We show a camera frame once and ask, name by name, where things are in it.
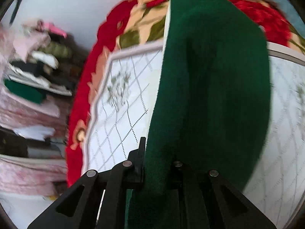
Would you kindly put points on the cluttered clothes rack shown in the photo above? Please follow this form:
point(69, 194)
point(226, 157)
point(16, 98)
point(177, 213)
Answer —
point(37, 88)

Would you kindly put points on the red floral blanket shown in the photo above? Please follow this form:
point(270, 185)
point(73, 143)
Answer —
point(139, 21)

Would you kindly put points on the green red varsity jacket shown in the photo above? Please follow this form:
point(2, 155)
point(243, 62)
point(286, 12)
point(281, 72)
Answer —
point(213, 104)

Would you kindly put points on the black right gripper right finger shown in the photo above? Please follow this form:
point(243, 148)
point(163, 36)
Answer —
point(208, 200)

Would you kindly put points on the white diamond pattern mat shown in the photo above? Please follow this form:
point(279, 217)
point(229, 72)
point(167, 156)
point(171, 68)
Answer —
point(122, 109)

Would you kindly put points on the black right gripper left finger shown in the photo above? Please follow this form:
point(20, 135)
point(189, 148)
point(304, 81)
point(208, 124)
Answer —
point(97, 199)

